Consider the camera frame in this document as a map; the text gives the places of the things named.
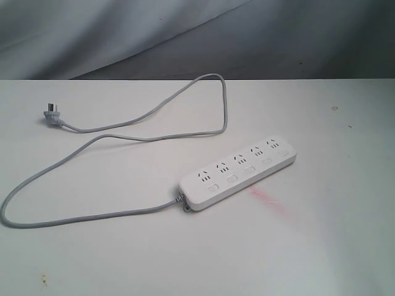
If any white five-socket power strip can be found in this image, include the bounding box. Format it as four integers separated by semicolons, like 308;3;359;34
178;136;297;212

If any grey backdrop cloth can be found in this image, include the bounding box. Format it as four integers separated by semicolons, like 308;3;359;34
1;1;394;80

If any grey wall plug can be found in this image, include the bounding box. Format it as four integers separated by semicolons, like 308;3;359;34
43;103;64;128

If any grey power cord with plug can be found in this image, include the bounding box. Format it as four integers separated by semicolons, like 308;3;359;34
0;73;229;229

